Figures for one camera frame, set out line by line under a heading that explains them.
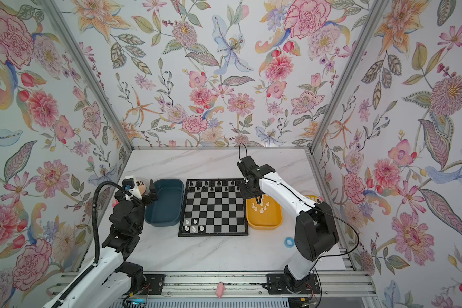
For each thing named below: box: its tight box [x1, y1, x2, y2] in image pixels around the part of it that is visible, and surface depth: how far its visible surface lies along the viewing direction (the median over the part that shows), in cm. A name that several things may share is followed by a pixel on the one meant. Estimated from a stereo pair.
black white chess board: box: [177, 178, 249, 237], surface depth 95 cm
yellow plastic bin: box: [245, 193, 283, 231], surface depth 94 cm
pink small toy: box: [215, 281, 226, 300], surface depth 73 cm
